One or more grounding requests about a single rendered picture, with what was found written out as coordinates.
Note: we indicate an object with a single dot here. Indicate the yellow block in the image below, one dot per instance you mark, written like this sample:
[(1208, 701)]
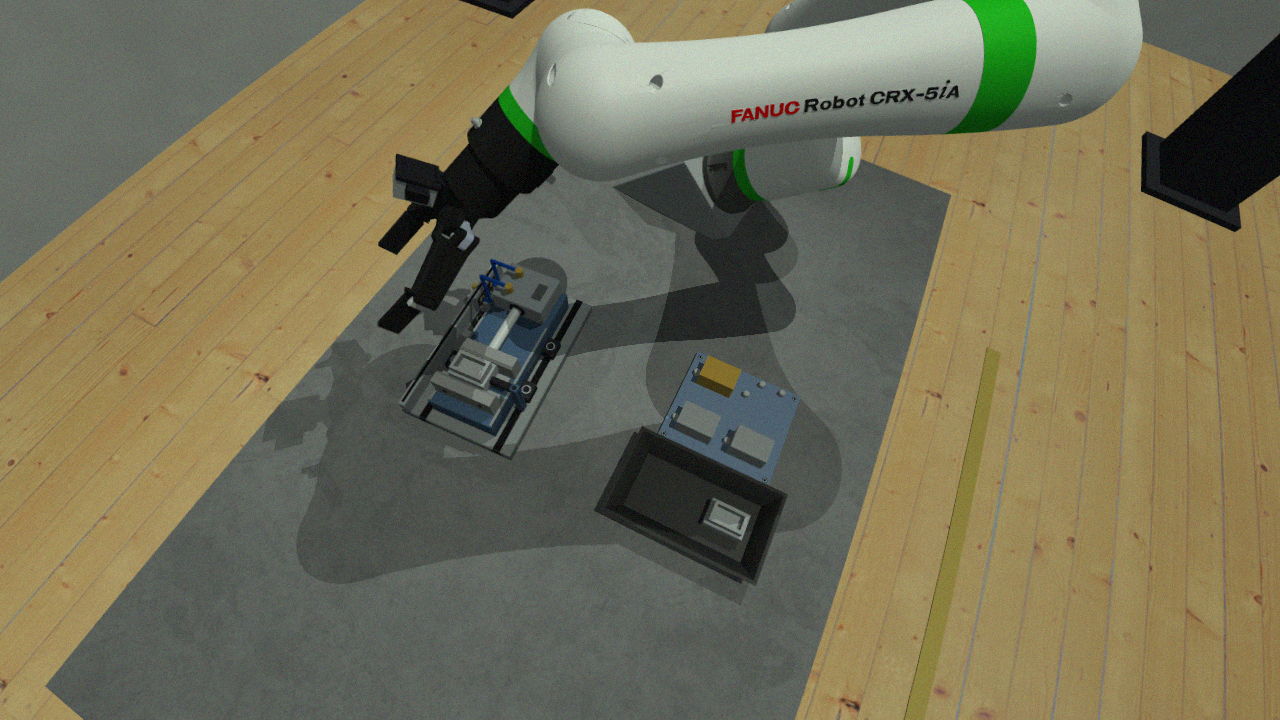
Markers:
[(718, 376)]

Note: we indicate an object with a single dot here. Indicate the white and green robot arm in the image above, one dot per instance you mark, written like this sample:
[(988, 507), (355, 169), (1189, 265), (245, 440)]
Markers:
[(605, 111)]

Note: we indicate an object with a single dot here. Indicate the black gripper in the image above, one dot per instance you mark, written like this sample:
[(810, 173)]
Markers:
[(481, 195)]

